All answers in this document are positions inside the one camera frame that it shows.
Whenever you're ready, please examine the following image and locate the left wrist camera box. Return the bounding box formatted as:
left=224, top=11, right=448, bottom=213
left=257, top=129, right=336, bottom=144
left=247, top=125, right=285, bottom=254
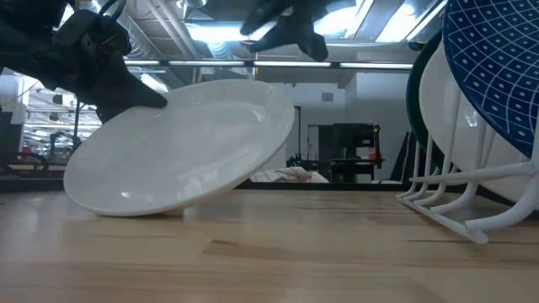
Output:
left=51, top=8, right=104, bottom=49

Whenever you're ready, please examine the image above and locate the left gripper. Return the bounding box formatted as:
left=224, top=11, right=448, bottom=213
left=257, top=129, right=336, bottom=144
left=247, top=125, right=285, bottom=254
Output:
left=41, top=24, right=169, bottom=125

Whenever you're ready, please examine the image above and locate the long LED light bar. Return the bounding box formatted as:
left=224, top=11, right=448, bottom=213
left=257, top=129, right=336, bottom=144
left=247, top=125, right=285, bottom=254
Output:
left=124, top=59, right=415, bottom=70

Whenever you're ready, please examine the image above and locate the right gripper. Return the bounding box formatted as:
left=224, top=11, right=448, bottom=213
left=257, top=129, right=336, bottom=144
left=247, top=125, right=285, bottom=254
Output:
left=239, top=0, right=330, bottom=62

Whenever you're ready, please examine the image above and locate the white plate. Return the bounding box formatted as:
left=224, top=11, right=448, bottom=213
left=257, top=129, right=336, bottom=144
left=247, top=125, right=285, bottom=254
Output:
left=62, top=78, right=296, bottom=218
left=419, top=40, right=539, bottom=205

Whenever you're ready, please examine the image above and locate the white wire dish rack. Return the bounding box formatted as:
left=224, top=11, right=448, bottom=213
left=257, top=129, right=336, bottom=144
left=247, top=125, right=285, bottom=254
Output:
left=395, top=83, right=539, bottom=246

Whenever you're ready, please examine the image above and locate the black gantry frame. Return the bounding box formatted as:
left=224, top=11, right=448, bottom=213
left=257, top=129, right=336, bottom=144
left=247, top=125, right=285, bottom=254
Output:
left=294, top=104, right=303, bottom=148

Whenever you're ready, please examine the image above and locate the white striped dish towel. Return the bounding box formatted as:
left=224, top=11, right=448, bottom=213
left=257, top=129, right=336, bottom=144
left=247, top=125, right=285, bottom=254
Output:
left=251, top=166, right=330, bottom=184

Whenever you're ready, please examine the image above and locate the black aluminium table frame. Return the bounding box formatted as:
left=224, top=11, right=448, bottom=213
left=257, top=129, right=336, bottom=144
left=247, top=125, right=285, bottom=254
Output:
left=0, top=176, right=506, bottom=207

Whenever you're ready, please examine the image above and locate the black background desk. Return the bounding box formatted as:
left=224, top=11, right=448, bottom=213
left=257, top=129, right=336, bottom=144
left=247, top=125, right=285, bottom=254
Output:
left=330, top=157, right=386, bottom=182

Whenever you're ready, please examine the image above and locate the large dark green plate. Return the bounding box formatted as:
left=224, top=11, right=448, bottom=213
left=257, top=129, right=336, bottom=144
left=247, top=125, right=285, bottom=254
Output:
left=405, top=29, right=447, bottom=169

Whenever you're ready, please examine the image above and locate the black computer monitor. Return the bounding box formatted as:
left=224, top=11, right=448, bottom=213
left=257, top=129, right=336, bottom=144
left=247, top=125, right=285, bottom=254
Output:
left=333, top=122, right=376, bottom=159

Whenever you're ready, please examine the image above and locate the plate with blue pattern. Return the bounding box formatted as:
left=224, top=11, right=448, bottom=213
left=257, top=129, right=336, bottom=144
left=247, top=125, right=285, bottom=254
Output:
left=442, top=0, right=539, bottom=161

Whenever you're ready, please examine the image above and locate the background metal shelving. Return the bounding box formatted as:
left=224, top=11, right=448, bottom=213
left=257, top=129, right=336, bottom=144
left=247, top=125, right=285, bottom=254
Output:
left=23, top=83, right=103, bottom=178

